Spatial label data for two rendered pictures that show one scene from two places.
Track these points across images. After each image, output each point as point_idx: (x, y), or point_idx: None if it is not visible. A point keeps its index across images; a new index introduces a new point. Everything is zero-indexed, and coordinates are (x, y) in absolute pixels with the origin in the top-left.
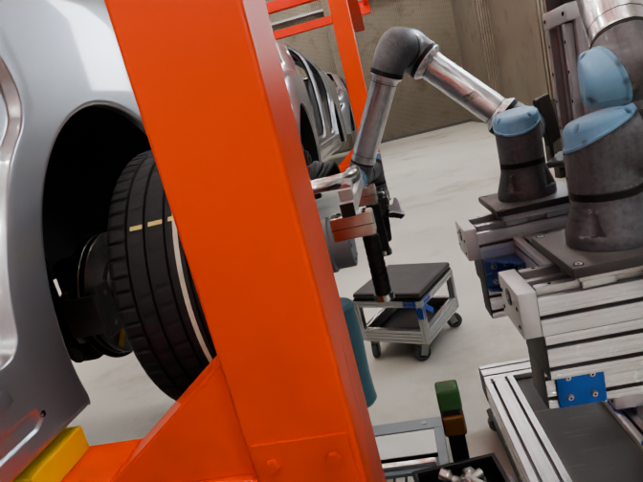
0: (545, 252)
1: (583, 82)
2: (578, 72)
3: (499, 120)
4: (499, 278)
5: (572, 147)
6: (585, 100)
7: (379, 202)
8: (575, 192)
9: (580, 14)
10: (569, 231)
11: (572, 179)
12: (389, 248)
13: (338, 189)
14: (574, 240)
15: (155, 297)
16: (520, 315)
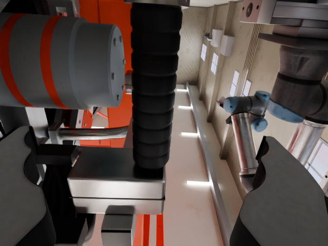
0: (276, 39)
1: (225, 103)
2: (227, 109)
3: None
4: (255, 18)
5: (268, 100)
6: (226, 99)
7: None
8: (276, 77)
9: (235, 129)
10: (281, 53)
11: (275, 85)
12: (182, 9)
13: (126, 125)
14: (279, 48)
15: None
16: (242, 6)
